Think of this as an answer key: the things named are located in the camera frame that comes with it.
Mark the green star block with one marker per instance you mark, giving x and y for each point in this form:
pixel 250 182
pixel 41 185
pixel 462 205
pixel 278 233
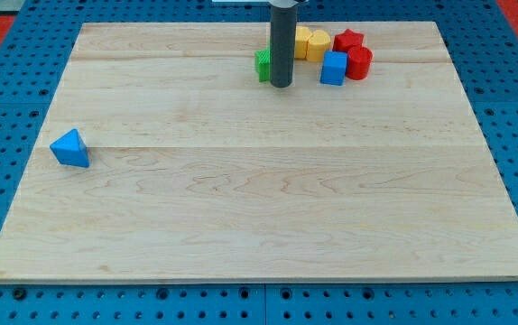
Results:
pixel 262 64

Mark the red star block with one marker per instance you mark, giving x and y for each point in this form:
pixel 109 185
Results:
pixel 346 40

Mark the blue triangle block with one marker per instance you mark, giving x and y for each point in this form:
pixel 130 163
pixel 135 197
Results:
pixel 71 150

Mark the wooden board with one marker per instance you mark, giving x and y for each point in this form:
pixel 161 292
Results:
pixel 199 173

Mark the blue cube block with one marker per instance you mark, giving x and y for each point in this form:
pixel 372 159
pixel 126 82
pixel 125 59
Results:
pixel 334 68

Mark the yellow heart block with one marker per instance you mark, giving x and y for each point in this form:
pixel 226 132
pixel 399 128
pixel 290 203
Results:
pixel 318 44

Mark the yellow pentagon block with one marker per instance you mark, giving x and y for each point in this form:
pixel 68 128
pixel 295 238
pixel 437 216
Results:
pixel 302 36

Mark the red cylinder block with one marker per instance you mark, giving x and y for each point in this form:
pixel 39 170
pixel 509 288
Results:
pixel 359 60

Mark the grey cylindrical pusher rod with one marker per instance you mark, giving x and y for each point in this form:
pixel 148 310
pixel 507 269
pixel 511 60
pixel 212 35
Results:
pixel 282 41

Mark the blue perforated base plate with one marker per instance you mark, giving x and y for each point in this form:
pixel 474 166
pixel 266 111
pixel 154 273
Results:
pixel 484 49

